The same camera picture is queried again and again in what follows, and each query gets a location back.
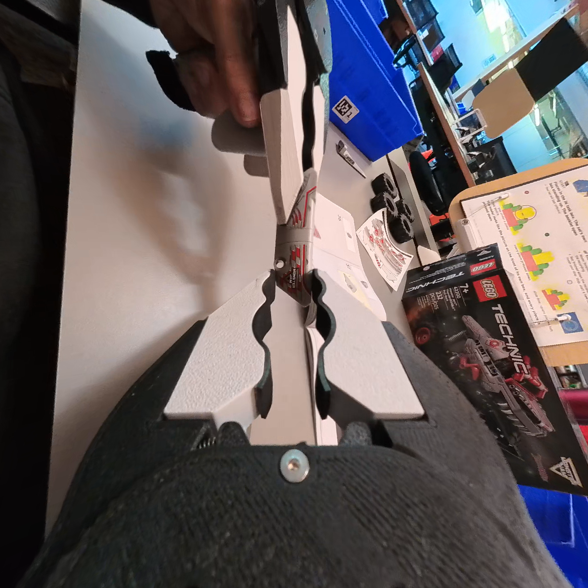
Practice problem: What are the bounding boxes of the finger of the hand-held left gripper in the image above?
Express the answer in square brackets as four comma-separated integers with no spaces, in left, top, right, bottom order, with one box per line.
[294,69,332,221]
[258,87,307,226]

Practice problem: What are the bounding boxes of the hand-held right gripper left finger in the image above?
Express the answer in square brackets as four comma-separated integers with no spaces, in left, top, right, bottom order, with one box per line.
[163,270,276,435]

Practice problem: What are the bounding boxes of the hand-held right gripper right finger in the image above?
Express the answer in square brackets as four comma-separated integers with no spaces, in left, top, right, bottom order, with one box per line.
[311,270,424,435]

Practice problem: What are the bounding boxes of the grey toy panel red sticker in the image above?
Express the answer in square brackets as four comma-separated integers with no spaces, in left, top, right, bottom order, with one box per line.
[275,168,319,308]

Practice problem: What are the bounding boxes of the person's left hand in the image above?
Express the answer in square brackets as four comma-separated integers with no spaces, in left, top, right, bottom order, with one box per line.
[151,0,262,129]

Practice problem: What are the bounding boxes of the small grey toy piece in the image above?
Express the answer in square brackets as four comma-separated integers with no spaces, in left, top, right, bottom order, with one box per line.
[335,140,367,178]

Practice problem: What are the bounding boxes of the blue bin with tag sticker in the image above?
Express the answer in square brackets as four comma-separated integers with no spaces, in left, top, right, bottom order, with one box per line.
[327,0,424,162]

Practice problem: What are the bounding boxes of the toy instruction booklet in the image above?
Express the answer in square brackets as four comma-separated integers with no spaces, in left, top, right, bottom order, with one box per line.
[303,190,387,445]

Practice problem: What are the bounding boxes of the black toy set box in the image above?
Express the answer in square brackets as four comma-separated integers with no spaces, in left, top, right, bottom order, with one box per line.
[402,243,588,497]

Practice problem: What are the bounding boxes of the red grey sticker sheet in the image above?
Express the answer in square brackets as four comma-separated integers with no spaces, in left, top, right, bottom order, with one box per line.
[356,209,414,291]

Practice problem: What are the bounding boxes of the black office chair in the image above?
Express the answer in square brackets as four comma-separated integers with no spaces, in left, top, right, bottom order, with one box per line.
[408,151,447,214]

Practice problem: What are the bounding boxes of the person's dark clothing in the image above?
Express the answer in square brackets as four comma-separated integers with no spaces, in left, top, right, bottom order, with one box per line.
[0,0,81,588]

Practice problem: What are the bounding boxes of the wooden board with instruction sheet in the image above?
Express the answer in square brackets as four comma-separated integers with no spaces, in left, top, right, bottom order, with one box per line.
[448,158,588,368]

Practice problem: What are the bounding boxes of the blue plastic bin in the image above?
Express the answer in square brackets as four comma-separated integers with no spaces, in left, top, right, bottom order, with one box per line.
[518,484,588,588]

